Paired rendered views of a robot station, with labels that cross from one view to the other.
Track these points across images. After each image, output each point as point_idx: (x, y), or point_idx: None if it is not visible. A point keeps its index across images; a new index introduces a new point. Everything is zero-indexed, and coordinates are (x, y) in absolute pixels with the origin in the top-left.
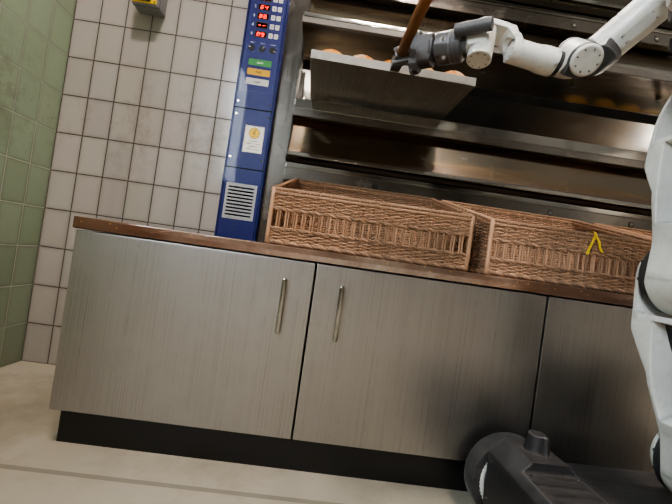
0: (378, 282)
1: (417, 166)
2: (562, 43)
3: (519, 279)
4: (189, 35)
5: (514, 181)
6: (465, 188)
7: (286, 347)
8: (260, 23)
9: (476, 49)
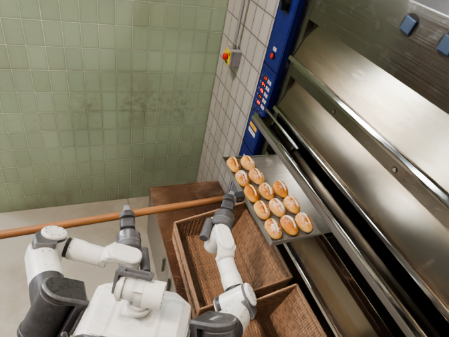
0: (174, 290)
1: (297, 249)
2: (243, 283)
3: None
4: (242, 83)
5: (344, 327)
6: None
7: (164, 277)
8: (260, 94)
9: (204, 242)
